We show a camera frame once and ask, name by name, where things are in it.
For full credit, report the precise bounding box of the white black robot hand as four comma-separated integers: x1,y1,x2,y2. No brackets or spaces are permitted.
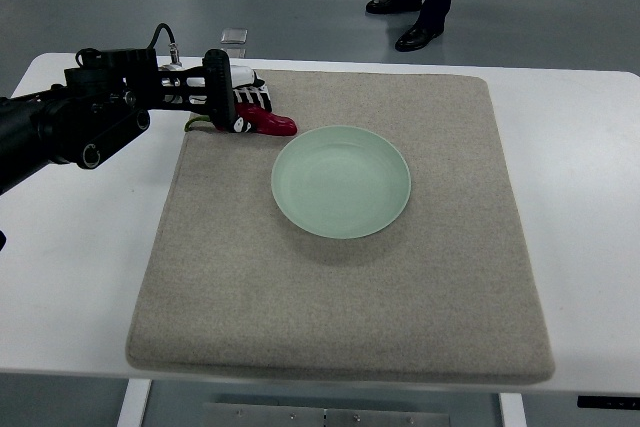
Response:
202,65,272,133

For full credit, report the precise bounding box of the red chili pepper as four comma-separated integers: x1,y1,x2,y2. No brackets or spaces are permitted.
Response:
184,103,298,137

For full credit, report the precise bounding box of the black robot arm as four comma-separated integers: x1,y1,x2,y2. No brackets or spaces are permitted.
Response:
1,45,237,192

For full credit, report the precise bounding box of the pale green plate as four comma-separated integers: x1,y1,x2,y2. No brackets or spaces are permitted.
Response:
271,126,411,240

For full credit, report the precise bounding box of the clear floor socket cover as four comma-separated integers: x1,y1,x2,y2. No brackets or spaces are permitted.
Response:
220,27,248,45

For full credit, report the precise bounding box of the beige felt mat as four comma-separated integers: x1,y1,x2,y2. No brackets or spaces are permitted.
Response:
126,70,555,385

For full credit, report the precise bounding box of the white table leg left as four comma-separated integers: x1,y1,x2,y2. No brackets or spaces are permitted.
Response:
116,379,152,427

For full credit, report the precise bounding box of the white table leg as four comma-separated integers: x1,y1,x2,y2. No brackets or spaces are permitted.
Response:
116,379,152,427
499,393,527,427

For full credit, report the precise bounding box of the white table leg right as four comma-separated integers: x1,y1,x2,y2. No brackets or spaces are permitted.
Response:
499,393,527,427

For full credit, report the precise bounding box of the black table control panel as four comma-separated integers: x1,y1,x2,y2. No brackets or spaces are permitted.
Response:
576,395,640,410

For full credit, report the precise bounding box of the metal base plate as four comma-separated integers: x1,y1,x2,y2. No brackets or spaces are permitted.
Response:
200,403,450,427

